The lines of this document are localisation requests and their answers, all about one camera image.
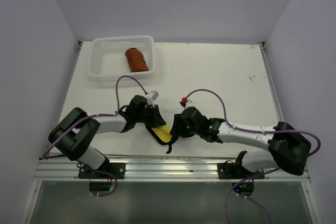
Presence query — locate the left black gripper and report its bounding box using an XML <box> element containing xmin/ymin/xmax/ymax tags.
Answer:
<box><xmin>135</xmin><ymin>104</ymin><xmax>165</xmax><ymax>126</ymax></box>

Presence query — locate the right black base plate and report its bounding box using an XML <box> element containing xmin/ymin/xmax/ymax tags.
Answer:
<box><xmin>217</xmin><ymin>161</ymin><xmax>265</xmax><ymax>179</ymax></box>

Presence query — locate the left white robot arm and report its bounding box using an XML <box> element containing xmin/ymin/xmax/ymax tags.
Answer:
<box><xmin>48</xmin><ymin>91</ymin><xmax>166</xmax><ymax>178</ymax></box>

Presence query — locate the brown towel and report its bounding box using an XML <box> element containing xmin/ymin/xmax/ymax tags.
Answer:
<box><xmin>125</xmin><ymin>48</ymin><xmax>149</xmax><ymax>72</ymax></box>

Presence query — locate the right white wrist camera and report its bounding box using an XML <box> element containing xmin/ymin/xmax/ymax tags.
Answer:
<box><xmin>180</xmin><ymin>97</ymin><xmax>195</xmax><ymax>109</ymax></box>

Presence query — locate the yellow towel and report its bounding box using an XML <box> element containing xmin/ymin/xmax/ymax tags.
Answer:
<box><xmin>145</xmin><ymin>125</ymin><xmax>177</xmax><ymax>154</ymax></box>

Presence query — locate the white plastic basket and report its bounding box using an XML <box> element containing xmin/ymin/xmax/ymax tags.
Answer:
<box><xmin>87</xmin><ymin>36</ymin><xmax>155</xmax><ymax>81</ymax></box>

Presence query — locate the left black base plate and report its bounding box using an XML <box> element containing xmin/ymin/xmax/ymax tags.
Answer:
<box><xmin>76</xmin><ymin>162</ymin><xmax>126</xmax><ymax>179</ymax></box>

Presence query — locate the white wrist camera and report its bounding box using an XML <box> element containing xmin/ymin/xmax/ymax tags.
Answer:
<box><xmin>180</xmin><ymin>97</ymin><xmax>195</xmax><ymax>109</ymax></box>
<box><xmin>145</xmin><ymin>91</ymin><xmax>159</xmax><ymax>102</ymax></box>

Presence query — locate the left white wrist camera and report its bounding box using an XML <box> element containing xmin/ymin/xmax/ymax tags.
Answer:
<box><xmin>145</xmin><ymin>91</ymin><xmax>159</xmax><ymax>102</ymax></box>

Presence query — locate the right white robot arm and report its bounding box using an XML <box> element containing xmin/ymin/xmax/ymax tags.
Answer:
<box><xmin>170</xmin><ymin>106</ymin><xmax>311</xmax><ymax>178</ymax></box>

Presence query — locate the aluminium mounting rail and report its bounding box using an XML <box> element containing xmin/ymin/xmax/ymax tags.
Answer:
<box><xmin>34</xmin><ymin>155</ymin><xmax>308</xmax><ymax>183</ymax></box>

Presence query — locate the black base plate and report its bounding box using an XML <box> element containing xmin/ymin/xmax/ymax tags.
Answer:
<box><xmin>76</xmin><ymin>162</ymin><xmax>126</xmax><ymax>179</ymax></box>
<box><xmin>217</xmin><ymin>161</ymin><xmax>265</xmax><ymax>179</ymax></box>

